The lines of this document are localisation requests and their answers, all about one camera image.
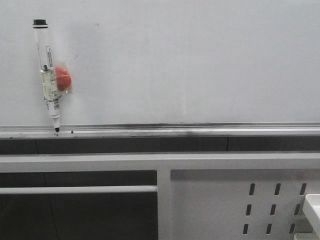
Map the white metal stand frame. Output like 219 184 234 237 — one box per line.
0 152 320 240

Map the white upper marker tray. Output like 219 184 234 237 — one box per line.
302 194 320 236

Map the large whiteboard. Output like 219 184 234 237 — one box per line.
0 0 320 139

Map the red round magnet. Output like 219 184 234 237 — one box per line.
55 67 72 92

